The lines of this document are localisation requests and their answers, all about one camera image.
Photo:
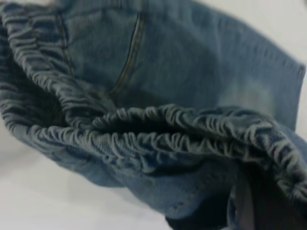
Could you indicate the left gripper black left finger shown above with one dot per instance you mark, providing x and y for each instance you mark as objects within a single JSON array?
[{"x": 196, "y": 224}]

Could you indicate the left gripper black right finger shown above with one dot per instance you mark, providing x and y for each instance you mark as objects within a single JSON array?
[{"x": 280, "y": 210}]

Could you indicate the blue denim children's pants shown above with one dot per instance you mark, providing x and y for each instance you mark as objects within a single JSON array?
[{"x": 168, "y": 72}]

